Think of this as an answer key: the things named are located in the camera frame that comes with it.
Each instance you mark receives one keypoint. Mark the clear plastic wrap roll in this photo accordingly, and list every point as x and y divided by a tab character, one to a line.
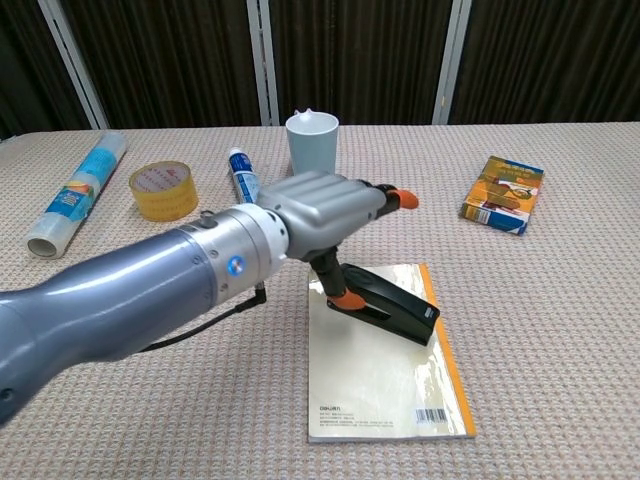
75	197

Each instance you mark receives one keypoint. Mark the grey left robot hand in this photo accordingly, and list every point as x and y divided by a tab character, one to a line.
325	210

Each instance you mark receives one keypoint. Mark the yellow and white notebook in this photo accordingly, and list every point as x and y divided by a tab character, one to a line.
380	380

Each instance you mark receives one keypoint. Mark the blue and white tube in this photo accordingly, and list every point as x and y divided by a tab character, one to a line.
242	175

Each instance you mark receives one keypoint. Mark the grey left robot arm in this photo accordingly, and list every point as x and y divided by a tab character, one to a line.
150	290

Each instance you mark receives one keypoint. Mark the small black stapler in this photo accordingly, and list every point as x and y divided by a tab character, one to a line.
395	302

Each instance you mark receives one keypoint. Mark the yellow packing tape roll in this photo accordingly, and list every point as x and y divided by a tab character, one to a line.
165	195

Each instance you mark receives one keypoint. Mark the light blue plastic cup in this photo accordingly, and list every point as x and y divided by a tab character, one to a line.
312	147

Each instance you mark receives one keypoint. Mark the pink woven tablecloth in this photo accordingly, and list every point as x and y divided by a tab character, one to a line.
525	350

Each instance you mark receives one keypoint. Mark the orange and blue card box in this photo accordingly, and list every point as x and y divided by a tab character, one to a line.
505	195

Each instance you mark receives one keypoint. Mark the grey metal partition post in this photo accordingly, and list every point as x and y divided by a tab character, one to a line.
262	60
452	60
75	60

